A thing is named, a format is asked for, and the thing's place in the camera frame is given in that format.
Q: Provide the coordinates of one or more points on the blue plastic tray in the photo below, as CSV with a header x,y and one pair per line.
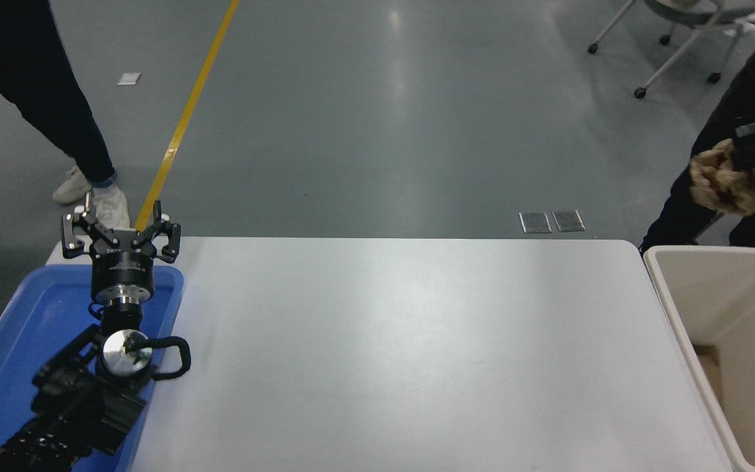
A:
x,y
17,341

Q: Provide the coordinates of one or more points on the tan paper ball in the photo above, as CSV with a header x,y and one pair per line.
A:
x,y
718,187

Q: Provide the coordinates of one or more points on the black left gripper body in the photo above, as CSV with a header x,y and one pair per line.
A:
x,y
122,275

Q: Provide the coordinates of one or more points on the large pale bin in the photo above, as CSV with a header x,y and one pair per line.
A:
x,y
744,308

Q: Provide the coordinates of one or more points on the standing person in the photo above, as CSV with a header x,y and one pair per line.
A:
x,y
705,216

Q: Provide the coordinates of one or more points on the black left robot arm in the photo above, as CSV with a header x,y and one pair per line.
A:
x,y
79,406

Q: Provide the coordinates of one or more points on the metal floor plate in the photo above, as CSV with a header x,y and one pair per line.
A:
x,y
535,222
568,220

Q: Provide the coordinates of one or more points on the walking person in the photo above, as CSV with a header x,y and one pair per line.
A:
x,y
37,85

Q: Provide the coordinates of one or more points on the wheeled office chair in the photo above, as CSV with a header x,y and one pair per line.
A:
x,y
698,26

